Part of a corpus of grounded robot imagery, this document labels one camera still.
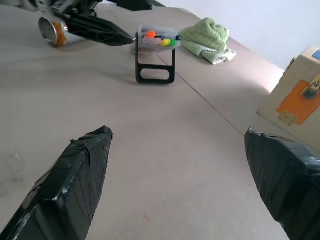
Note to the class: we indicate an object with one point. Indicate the yellow capped marker pen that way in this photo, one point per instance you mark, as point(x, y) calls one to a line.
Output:
point(165, 42)

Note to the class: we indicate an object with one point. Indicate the black background object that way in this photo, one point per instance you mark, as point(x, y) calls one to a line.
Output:
point(136, 5)

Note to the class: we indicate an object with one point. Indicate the clear pen holder black stand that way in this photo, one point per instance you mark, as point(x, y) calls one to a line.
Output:
point(155, 75)

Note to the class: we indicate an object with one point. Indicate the green capped marker pen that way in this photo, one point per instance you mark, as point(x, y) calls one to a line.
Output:
point(173, 42)

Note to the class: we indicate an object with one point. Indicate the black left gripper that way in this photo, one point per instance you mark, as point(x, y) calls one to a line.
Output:
point(75, 7)

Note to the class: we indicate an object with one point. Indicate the silver and orange drink can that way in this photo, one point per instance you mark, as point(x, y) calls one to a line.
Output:
point(53, 31)

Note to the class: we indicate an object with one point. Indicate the orange capped marker pen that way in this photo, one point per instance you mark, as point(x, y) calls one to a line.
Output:
point(151, 33)

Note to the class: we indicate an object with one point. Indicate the blue capped marker pen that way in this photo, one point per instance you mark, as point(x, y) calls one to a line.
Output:
point(178, 38)

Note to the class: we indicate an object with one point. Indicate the pink capped marker pen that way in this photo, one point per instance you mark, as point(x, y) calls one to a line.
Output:
point(155, 41)

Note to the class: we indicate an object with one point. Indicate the beige box with orange label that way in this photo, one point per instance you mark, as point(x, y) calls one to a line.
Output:
point(282, 87)

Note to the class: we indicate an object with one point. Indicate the green towel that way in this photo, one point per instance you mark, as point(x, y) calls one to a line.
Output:
point(207, 37)

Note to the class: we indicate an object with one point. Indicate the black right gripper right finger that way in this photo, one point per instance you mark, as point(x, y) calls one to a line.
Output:
point(287, 180)

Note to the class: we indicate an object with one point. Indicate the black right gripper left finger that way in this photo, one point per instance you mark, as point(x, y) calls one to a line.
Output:
point(67, 190)

